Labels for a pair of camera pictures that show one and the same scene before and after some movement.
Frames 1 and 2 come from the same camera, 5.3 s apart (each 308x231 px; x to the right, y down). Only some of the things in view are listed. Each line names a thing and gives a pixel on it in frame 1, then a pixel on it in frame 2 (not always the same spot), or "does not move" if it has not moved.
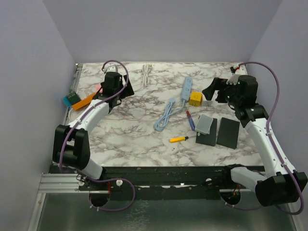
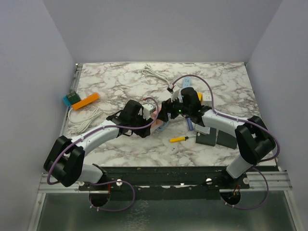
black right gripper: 218,83 to 167,106
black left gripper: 128,91 to 142,132
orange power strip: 82,103 does not move
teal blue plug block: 70,98 does not move
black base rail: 177,182 does not move
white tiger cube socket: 208,103 does not move
